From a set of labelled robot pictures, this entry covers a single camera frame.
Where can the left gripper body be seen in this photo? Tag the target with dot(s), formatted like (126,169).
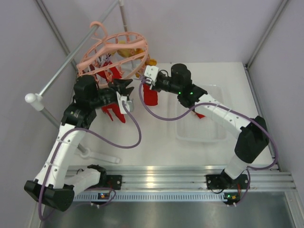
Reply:
(106,96)

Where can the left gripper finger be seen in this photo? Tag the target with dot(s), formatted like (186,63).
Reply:
(127,91)
(122,83)

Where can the aluminium mounting rail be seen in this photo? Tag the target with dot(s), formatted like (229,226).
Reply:
(153,183)

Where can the mustard yellow sock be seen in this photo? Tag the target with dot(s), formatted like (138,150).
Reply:
(151,62)
(139,50)

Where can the white plastic tray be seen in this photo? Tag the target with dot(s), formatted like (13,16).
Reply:
(192,128)

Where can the red hanging clothes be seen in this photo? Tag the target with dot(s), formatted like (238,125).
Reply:
(109,75)

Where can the lilac clip on hanger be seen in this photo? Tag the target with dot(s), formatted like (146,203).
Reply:
(107,57)

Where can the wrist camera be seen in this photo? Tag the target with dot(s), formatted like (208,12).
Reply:
(125,104)
(151,73)

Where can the pink round clip hanger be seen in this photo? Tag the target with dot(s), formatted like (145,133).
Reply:
(121,47)

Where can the red beige patterned sock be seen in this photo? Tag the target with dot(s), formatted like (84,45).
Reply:
(150,97)

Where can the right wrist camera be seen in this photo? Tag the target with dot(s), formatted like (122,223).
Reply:
(151,73)

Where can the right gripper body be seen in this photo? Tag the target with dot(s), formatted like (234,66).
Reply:
(165,83)

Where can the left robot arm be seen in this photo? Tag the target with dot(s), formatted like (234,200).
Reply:
(51,187)

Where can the metal clothes rack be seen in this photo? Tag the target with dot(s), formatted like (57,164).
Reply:
(35,99)

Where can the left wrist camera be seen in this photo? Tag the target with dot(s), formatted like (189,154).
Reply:
(125,104)

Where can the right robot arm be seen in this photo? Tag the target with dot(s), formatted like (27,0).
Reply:
(250,133)

